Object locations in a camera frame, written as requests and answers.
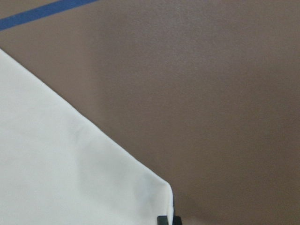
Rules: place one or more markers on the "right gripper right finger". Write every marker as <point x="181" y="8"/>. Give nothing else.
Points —
<point x="177" y="220"/>

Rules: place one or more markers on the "cream long-sleeve cat shirt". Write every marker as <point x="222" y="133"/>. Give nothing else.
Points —
<point x="58" y="168"/>

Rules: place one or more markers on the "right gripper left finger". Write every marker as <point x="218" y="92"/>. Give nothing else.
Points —
<point x="162" y="220"/>

